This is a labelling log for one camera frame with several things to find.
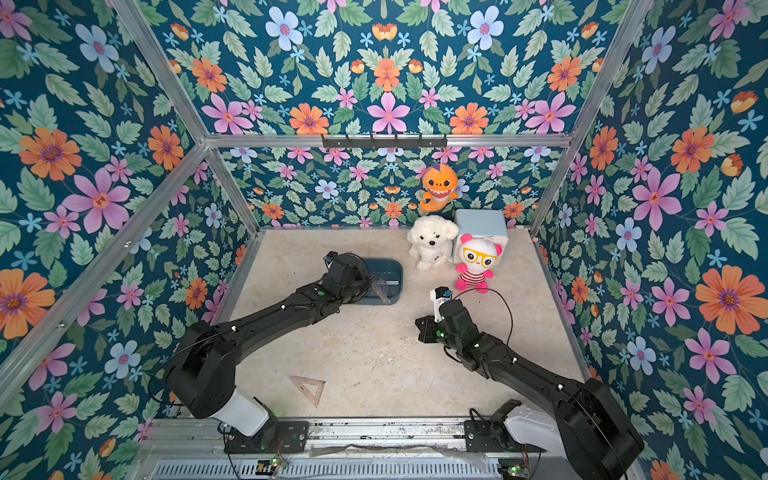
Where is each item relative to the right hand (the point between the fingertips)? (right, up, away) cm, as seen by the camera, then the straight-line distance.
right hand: (416, 320), depth 83 cm
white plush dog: (+5, +23, +11) cm, 26 cm away
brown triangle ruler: (-33, -18, 0) cm, 38 cm away
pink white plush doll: (+20, +17, +10) cm, 28 cm away
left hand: (-11, +13, +3) cm, 17 cm away
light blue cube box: (+22, +25, +13) cm, 36 cm away
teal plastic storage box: (-9, +13, +21) cm, 26 cm away
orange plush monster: (+9, +43, +15) cm, 46 cm away
